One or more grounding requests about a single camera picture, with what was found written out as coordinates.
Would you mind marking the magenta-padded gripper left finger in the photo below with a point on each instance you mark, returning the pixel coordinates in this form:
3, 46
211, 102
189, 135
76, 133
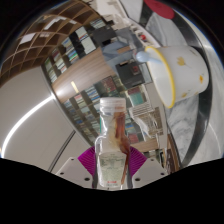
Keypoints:
71, 168

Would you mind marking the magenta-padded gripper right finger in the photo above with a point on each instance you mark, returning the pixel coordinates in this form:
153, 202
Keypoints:
148, 171

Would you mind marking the clear white-capped plastic bottle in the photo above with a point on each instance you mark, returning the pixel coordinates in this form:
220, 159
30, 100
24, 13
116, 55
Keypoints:
110, 160

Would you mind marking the white columned building model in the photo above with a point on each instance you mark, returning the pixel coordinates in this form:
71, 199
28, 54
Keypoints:
146, 121

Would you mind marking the ceiling light strips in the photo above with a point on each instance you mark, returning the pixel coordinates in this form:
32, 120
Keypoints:
26, 121

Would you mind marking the dark cube model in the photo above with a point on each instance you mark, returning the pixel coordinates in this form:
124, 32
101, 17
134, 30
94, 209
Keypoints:
105, 36
131, 75

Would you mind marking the tall wooden bookshelf unit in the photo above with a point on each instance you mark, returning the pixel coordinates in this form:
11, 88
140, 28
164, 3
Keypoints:
83, 70

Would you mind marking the white mug with yellow rim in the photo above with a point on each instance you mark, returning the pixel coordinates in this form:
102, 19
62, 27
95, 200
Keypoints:
186, 73

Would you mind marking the light blue spoon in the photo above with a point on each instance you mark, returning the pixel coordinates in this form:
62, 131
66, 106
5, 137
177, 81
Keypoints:
146, 57

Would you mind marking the grey building model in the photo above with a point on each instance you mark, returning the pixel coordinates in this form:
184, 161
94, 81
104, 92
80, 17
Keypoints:
115, 50

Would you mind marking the wooden cubby shelf unit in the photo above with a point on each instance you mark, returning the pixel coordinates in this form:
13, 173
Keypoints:
43, 36

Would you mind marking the flat round red coaster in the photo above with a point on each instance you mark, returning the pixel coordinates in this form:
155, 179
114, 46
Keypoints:
160, 8

